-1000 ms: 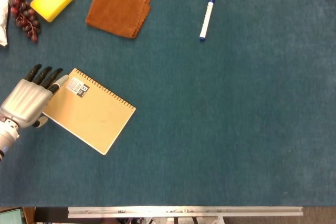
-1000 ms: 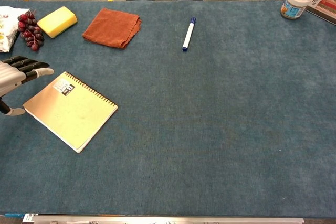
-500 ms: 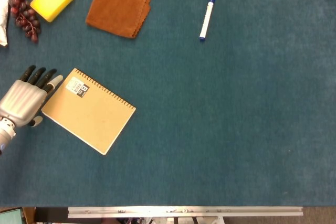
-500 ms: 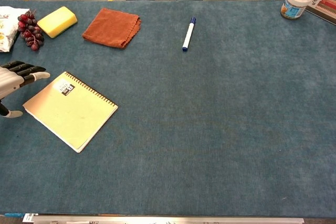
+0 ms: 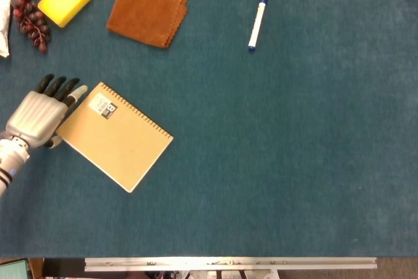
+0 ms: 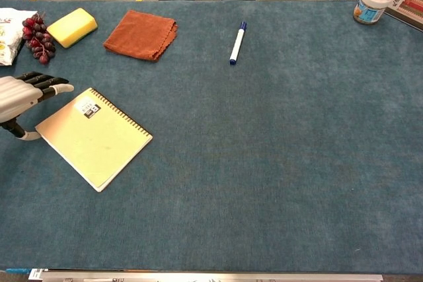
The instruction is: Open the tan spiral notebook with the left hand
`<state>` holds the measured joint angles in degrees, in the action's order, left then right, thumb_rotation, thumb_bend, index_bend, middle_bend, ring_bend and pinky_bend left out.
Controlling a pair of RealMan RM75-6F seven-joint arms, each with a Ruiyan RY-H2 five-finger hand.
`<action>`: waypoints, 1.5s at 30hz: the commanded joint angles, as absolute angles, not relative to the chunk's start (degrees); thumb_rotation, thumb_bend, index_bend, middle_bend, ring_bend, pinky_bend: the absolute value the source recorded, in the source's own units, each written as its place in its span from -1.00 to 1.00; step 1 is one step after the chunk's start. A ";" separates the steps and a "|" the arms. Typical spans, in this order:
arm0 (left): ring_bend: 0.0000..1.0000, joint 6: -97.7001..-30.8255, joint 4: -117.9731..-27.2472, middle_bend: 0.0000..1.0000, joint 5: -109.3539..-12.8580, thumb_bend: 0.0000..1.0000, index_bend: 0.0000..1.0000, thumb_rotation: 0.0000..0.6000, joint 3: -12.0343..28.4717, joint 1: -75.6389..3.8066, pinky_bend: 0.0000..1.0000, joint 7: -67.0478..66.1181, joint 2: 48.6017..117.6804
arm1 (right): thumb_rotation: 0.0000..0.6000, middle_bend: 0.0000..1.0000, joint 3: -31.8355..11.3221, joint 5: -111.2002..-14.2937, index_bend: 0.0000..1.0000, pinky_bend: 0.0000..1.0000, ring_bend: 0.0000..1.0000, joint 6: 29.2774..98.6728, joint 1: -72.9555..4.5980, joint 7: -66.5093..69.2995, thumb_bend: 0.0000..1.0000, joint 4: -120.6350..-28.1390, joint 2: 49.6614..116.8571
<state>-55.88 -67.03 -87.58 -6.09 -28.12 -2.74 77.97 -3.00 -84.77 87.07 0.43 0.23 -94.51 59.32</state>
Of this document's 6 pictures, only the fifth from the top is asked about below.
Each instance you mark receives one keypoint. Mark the blue white marker pen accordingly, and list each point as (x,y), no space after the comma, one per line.
(258,22)

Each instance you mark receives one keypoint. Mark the yellow spiral notebook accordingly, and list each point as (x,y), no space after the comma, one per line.
(117,138)

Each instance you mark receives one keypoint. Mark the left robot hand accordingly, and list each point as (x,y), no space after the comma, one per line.
(37,117)

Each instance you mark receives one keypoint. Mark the green screen device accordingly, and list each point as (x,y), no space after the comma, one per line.
(13,269)

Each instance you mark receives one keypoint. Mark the teal table cloth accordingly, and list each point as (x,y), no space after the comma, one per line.
(261,145)

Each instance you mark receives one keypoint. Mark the brown folded cloth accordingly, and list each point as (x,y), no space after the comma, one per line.
(147,9)

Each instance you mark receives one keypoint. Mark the red grape bunch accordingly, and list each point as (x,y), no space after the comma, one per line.
(31,17)

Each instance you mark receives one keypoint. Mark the aluminium frame rail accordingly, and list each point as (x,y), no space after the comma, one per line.
(228,263)

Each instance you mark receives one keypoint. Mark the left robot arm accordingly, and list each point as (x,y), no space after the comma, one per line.
(9,161)

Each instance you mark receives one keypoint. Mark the white snack bag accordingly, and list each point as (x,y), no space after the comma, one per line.
(5,11)

